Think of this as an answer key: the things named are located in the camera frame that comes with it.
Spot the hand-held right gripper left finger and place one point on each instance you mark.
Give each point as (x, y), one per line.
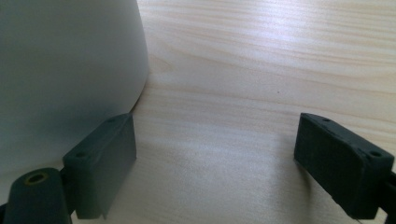
(102, 168)

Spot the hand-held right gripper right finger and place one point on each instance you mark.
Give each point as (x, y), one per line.
(339, 168)

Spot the white pedal trash bin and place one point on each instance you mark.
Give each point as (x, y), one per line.
(68, 77)

